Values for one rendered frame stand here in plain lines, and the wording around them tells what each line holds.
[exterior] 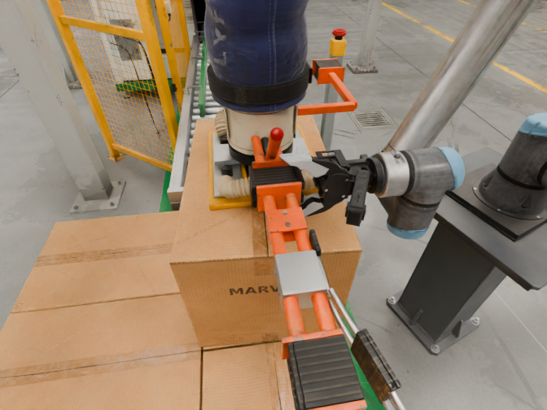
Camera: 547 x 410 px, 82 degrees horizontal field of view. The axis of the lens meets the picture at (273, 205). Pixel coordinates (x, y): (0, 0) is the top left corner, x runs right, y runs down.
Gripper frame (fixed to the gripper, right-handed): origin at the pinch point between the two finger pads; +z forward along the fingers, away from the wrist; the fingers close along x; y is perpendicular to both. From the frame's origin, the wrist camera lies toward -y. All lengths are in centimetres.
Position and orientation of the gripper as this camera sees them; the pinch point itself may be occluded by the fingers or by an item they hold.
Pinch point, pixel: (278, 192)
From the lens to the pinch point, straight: 59.6
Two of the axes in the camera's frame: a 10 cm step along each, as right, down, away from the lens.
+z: -9.9, 1.0, -1.1
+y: -1.5, -6.7, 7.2
